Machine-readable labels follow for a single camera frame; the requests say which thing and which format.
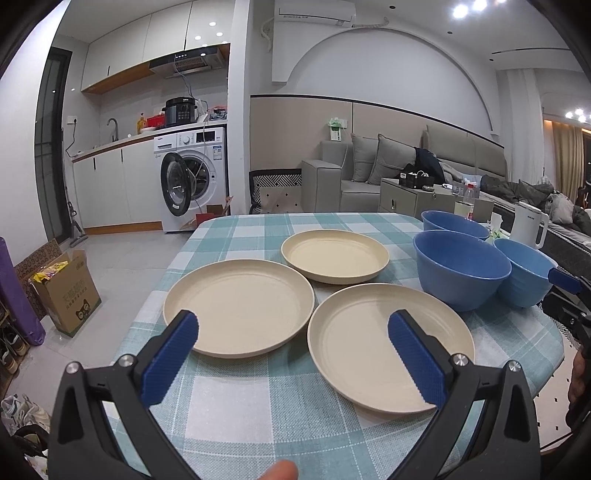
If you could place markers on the black box on cabinet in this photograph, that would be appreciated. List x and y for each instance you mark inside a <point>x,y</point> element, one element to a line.
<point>416,180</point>

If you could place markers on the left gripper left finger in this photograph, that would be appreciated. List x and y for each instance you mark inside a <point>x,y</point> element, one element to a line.
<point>82,444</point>

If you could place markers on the red open cardboard box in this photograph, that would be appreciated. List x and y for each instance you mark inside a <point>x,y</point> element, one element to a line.
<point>204,214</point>

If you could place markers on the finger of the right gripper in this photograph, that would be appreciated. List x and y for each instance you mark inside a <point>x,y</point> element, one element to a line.
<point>564,281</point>

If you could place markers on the black range hood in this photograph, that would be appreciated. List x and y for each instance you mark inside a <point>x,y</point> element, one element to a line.
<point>192,61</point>

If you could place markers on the purple yoga mat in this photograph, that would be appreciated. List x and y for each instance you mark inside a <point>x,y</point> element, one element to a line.
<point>17,302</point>

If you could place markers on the white washing machine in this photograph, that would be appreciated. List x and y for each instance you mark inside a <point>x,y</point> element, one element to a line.
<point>191,167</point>

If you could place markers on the white air conditioner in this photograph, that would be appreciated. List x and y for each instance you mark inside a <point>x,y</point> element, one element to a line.
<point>328,12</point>

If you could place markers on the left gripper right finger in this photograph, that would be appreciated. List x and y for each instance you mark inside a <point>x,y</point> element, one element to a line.
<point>485,426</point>

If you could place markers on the person hand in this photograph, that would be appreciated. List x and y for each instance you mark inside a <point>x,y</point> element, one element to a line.
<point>282,470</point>

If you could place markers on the large blue bowl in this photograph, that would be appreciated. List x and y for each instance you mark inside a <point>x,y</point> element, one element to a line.
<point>462,271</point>

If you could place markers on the black pressure cooker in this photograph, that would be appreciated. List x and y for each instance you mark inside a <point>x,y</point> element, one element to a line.
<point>180,111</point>

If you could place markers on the beige plate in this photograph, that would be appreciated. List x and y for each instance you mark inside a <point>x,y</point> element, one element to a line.
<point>244,307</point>
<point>335,257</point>
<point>348,341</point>

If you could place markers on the cardboard box on floor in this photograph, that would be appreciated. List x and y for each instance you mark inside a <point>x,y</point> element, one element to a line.
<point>67,291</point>

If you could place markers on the grey drawer cabinet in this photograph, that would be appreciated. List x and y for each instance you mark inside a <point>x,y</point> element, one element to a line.
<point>412,202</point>

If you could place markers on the light blue bowl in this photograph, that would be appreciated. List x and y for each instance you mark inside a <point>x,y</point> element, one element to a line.
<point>528,283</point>

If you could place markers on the white kitchen base cabinets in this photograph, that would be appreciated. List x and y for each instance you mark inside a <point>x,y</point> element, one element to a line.
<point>118,189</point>

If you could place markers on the white electric kettle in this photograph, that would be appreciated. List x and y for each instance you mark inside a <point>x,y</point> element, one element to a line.
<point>530,225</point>

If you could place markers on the grey sofa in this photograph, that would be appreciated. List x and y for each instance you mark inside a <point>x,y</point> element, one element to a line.
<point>348,176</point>

